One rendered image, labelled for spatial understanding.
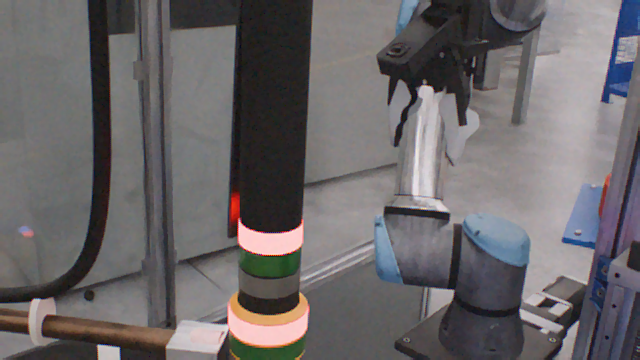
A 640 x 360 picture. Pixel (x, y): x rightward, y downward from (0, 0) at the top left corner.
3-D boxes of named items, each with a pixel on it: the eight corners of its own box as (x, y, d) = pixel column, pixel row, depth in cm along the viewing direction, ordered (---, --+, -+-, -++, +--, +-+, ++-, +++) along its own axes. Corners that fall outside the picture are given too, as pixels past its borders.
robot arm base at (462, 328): (465, 309, 144) (472, 263, 141) (537, 340, 135) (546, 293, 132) (422, 340, 134) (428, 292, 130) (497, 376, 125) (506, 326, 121)
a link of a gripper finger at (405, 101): (416, 140, 102) (444, 83, 96) (390, 149, 98) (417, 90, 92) (400, 127, 103) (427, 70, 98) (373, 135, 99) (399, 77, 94)
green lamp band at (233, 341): (219, 360, 40) (219, 341, 40) (238, 318, 44) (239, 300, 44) (299, 371, 40) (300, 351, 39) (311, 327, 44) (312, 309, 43)
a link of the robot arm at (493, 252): (526, 314, 125) (539, 242, 120) (445, 305, 126) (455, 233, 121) (519, 280, 136) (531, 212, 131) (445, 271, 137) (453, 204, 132)
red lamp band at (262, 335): (219, 340, 40) (219, 320, 39) (239, 299, 44) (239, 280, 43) (300, 350, 39) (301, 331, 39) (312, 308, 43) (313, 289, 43)
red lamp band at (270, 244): (231, 251, 38) (231, 229, 38) (246, 224, 41) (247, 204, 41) (296, 258, 38) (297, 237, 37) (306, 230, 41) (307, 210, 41)
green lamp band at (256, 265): (231, 273, 39) (231, 252, 38) (246, 245, 42) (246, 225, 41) (295, 281, 38) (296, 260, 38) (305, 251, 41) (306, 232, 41)
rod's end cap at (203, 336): (184, 339, 42) (219, 344, 41) (195, 320, 43) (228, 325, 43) (185, 369, 42) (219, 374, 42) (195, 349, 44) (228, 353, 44)
